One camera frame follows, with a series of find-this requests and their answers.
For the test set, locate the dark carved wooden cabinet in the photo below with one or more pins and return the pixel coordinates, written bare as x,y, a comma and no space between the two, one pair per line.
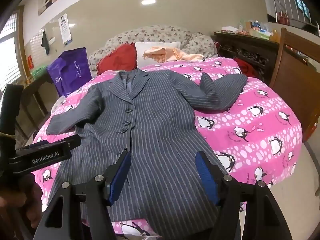
250,52

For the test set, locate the red pillow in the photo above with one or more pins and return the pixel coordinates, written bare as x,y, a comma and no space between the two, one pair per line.
117,60

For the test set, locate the peach fringed scarf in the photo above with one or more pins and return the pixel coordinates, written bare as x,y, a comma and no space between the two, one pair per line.
160,52

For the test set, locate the red cloth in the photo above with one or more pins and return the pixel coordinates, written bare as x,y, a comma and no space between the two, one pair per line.
246,67

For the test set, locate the pink penguin print blanket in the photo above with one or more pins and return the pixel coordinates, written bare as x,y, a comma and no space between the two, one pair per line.
250,135

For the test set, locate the floral quilt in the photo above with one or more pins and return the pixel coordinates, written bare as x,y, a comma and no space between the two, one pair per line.
160,33

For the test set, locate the wall calendar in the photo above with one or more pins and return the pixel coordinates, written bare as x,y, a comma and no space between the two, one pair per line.
65,27

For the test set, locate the white paper sheet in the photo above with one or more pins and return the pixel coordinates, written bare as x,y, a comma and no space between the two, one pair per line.
230,28

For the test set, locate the person's left hand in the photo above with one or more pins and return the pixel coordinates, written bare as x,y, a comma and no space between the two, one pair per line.
27,205

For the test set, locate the metal railing rack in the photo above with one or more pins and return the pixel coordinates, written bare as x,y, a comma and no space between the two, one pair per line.
277,2

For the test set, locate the purple shopping bag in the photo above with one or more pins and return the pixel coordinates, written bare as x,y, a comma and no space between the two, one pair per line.
70,72

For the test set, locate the lattice window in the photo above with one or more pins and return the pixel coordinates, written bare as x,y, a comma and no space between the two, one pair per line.
10,55

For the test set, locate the ceiling light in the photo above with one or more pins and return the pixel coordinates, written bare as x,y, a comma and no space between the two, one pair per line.
148,1

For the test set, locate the wooden chair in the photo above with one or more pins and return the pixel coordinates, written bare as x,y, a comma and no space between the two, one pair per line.
290,80

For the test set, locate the clear plastic bottle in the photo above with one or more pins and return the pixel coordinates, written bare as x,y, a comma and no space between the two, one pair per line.
241,26

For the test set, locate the grey pinstriped suit jacket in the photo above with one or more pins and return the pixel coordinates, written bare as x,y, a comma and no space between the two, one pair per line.
160,135

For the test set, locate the orange bottle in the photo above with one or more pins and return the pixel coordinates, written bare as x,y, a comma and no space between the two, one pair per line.
274,36

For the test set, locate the white pillow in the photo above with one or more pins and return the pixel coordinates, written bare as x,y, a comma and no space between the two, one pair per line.
140,52

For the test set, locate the dark wooden side table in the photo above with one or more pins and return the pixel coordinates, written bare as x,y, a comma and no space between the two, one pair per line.
37,92

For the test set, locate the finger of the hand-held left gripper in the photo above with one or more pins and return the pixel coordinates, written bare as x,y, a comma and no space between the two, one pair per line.
72,142

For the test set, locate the red wall sign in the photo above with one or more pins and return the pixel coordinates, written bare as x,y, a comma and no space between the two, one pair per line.
30,62

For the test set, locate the green plastic basket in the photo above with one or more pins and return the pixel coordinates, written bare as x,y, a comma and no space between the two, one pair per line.
40,71

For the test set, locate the red container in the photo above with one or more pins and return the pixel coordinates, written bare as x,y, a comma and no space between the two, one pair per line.
283,18

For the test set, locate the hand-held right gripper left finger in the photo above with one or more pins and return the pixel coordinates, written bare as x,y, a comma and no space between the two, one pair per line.
120,177

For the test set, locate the yellow green box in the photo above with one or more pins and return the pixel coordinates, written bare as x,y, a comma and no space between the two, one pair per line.
260,33

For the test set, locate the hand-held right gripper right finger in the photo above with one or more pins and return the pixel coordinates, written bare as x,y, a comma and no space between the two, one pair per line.
206,177

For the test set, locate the dark hanging cloth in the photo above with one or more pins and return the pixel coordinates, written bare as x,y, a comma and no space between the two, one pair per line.
45,41

